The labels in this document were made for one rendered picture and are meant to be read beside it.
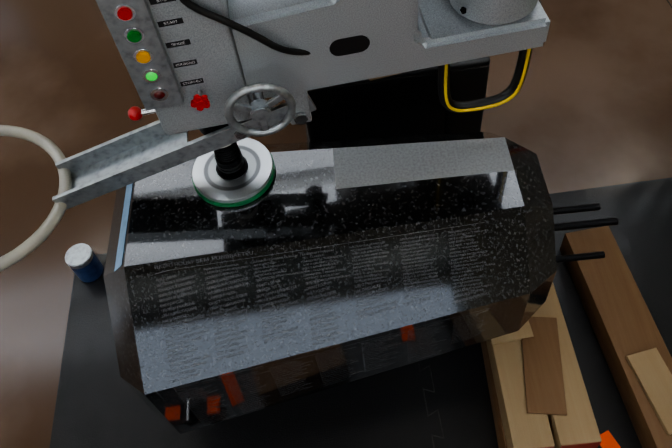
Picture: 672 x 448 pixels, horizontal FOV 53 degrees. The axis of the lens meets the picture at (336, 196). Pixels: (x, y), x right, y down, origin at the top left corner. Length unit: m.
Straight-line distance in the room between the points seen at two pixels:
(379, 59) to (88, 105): 2.15
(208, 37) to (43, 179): 1.95
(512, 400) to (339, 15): 1.25
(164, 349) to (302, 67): 0.80
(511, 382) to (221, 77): 1.25
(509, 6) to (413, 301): 0.74
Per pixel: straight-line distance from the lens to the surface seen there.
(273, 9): 1.34
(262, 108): 1.39
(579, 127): 3.03
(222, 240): 1.69
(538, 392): 2.11
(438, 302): 1.72
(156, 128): 1.74
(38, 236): 1.75
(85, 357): 2.62
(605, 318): 2.40
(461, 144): 1.81
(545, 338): 2.18
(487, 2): 1.45
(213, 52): 1.36
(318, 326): 1.71
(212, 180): 1.77
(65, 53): 3.73
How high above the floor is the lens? 2.21
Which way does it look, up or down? 54 degrees down
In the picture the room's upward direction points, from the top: 8 degrees counter-clockwise
